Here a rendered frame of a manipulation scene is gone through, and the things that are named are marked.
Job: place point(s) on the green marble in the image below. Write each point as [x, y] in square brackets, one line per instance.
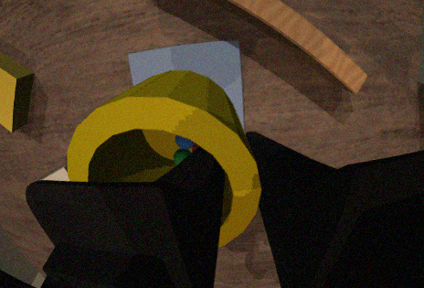
[180, 155]

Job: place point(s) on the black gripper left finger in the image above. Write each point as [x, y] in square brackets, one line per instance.
[176, 217]

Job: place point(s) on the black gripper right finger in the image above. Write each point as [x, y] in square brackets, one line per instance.
[309, 209]

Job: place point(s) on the blue marble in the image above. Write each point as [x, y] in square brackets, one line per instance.
[184, 143]

